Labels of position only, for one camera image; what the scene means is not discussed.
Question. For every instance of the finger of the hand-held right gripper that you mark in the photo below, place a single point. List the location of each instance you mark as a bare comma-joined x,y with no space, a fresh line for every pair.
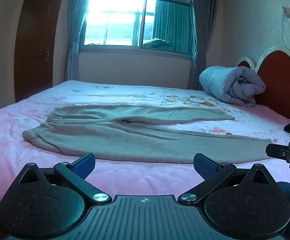
277,151

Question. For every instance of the window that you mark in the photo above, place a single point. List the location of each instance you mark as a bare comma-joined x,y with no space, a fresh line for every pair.
124,17

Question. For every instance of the red and white headboard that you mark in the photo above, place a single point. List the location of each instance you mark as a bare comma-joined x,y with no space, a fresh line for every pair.
280,80

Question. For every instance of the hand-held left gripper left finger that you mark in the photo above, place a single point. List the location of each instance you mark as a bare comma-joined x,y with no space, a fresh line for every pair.
83,166

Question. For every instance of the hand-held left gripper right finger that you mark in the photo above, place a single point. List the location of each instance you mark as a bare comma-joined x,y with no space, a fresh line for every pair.
205,166

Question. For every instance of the teal sheer curtain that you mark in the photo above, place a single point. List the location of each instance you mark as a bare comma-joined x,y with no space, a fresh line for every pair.
172,25

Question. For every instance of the brown bundle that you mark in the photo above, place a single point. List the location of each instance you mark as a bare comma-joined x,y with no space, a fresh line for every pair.
157,43

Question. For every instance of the bed with pink floral sheet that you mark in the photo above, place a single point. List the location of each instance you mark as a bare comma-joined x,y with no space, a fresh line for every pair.
14,120

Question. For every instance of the brown wooden wardrobe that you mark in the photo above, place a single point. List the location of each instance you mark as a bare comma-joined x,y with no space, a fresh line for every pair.
37,55

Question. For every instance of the grey curtain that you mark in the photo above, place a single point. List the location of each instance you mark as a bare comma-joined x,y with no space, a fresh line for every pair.
205,42
73,55

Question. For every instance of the grey pants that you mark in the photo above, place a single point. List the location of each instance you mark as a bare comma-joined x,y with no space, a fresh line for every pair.
124,140

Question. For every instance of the folded light blue quilt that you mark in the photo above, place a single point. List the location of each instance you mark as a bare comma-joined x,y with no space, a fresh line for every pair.
225,85

